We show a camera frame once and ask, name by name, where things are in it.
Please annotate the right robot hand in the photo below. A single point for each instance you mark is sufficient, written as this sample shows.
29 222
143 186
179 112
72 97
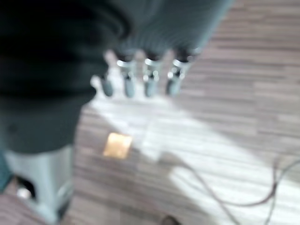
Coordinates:
58 70

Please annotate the brass floor socket plate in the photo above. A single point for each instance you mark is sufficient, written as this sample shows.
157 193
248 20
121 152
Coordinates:
117 145

